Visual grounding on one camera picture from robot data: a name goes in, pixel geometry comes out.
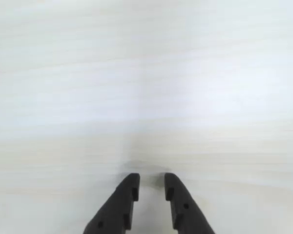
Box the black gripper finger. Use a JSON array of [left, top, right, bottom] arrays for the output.
[[83, 173, 141, 234], [164, 173, 215, 234]]

